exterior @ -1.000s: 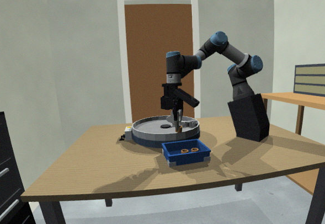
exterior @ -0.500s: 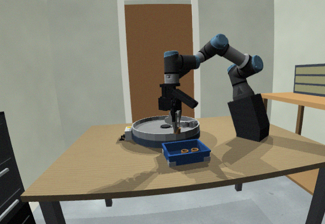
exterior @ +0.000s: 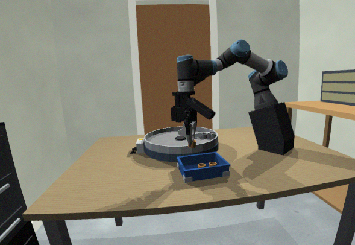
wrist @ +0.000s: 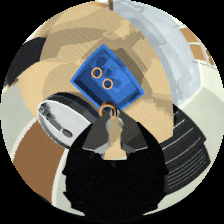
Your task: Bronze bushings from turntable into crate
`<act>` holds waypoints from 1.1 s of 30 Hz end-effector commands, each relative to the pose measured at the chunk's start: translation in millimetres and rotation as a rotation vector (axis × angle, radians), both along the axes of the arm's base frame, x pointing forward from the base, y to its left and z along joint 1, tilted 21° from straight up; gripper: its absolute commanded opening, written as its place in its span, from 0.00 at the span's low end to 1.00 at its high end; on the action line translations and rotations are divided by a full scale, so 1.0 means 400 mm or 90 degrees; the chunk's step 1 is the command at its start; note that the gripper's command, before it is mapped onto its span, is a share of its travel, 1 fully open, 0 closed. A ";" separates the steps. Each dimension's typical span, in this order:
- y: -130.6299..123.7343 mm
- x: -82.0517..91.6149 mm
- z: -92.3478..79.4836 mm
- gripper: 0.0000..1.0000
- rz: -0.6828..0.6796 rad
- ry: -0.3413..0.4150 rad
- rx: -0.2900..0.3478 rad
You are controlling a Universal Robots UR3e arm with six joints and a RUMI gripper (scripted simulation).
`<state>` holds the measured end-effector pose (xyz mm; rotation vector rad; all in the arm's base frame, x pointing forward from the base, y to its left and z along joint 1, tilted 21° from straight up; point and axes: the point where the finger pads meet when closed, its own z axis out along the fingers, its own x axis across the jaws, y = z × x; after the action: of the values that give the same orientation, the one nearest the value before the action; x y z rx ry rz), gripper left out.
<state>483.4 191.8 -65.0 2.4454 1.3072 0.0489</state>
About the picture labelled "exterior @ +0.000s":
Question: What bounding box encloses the blue crate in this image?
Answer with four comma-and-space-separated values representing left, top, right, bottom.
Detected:
177, 152, 231, 183

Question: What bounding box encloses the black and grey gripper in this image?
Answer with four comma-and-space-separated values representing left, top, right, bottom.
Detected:
171, 91, 197, 146

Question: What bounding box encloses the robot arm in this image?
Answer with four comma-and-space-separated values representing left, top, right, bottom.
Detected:
177, 39, 288, 119

